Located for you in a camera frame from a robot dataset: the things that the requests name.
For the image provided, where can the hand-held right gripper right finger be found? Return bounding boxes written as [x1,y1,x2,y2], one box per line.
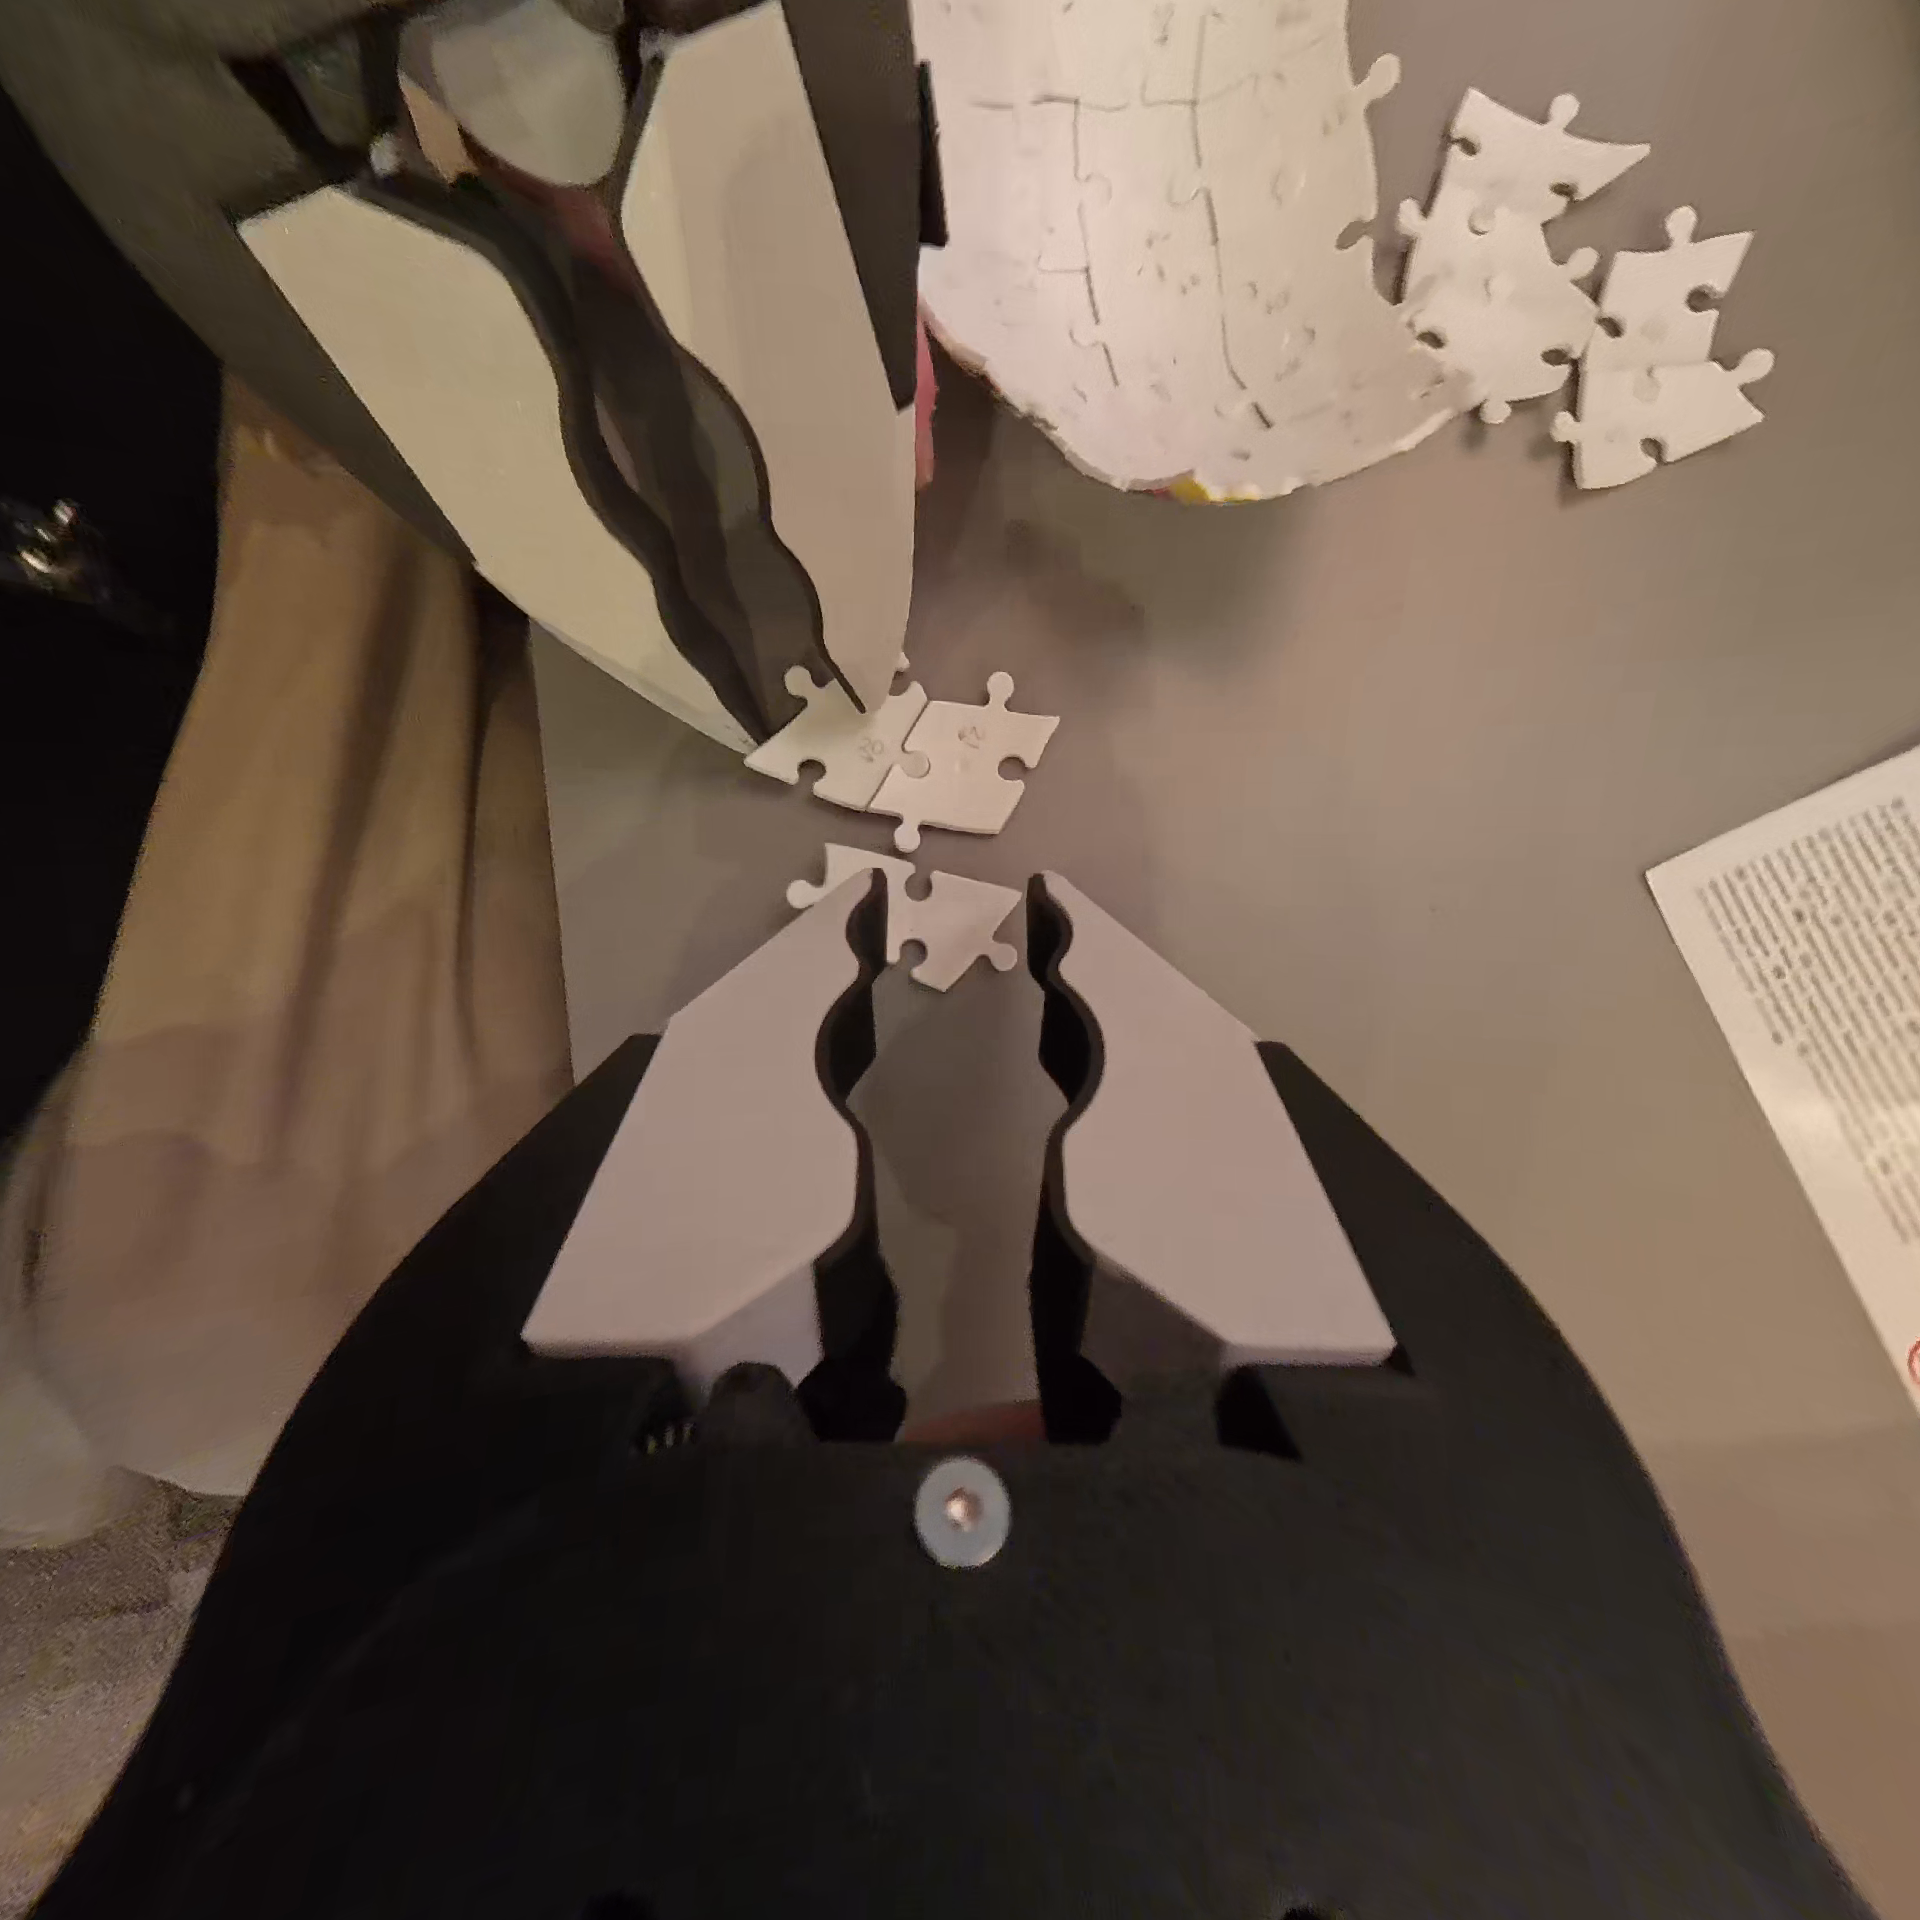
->
[1025,867,1396,1374]

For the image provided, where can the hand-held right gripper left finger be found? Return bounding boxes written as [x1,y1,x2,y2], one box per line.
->
[522,867,902,1374]

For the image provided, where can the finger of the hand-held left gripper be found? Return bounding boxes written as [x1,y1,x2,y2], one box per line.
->
[613,0,921,713]
[238,176,758,754]

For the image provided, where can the white puzzle piece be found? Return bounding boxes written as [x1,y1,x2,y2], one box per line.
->
[744,661,934,817]
[867,673,1064,854]
[884,867,1034,995]
[787,842,917,912]

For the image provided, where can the partly built white puzzle ball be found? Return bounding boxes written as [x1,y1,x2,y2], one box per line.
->
[913,0,1465,510]

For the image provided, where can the large joined puzzle segment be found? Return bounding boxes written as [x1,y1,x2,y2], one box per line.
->
[1392,86,1654,425]

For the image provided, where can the metal badge clip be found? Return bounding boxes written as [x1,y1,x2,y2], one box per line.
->
[0,498,97,598]

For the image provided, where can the beige trousers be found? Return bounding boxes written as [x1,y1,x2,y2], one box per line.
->
[0,376,578,1547]

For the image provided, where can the white printed instruction leaflet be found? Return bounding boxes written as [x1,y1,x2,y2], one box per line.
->
[1643,746,1920,1416]

